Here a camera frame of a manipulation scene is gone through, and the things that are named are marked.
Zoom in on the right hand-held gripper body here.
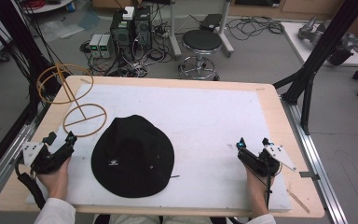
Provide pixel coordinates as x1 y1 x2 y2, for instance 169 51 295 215
237 144 297 178

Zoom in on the white foam mat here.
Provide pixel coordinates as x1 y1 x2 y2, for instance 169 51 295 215
26 83 293 213

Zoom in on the black round stool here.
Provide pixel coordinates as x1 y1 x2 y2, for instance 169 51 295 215
177 29 224 81

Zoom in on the black computer tower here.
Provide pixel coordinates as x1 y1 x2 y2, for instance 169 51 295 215
109 8 135 62
132 6 153 53

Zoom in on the flat black box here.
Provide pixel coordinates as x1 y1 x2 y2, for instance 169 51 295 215
199 13 224 33

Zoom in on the wooden table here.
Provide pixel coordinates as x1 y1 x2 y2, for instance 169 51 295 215
0 75 325 218

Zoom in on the grey power supply unit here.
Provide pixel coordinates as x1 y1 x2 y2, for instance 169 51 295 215
88 34 103 59
99 34 115 59

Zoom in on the person's right hand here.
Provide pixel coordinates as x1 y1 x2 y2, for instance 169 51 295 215
244 166 276 203

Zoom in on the clear plastic sheet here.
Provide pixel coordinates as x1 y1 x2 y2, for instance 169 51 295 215
38 11 102 42

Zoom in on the tangle of black floor cables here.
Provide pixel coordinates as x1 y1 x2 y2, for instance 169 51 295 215
226 15 285 42

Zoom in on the small metal bracket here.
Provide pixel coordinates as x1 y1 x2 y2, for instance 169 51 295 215
298 171 321 182

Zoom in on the round white table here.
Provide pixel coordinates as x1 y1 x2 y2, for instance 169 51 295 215
21 0 76 15

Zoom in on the person's left hand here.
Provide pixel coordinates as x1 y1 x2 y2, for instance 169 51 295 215
36 157 73 201

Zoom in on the black metal frame stand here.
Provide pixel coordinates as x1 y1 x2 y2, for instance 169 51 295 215
272 0 358 135
0 0 63 125

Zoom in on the thin wooden stick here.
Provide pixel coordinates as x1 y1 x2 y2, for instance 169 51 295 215
286 189 311 215

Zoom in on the black bucket hat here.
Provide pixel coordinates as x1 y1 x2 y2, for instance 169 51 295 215
90 114 175 199

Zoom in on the wooden wire hat stand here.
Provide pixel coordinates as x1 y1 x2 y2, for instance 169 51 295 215
36 63 108 138

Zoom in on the thin black cable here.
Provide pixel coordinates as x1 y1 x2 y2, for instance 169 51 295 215
265 167 283 210

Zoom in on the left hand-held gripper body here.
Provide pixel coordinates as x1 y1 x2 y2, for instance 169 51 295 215
22 138 75 175

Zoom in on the small white box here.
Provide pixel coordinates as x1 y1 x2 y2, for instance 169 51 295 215
122 6 136 21

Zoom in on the thick black sleeved cable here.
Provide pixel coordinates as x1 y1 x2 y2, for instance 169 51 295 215
14 154 47 210

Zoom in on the white desk leg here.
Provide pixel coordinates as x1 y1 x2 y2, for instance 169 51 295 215
167 0 183 60
218 0 235 59

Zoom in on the aluminium rail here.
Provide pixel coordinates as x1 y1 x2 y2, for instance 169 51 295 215
0 102 49 208
280 95 350 224

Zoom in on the white floor board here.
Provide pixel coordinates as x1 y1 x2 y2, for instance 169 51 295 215
281 21 358 67

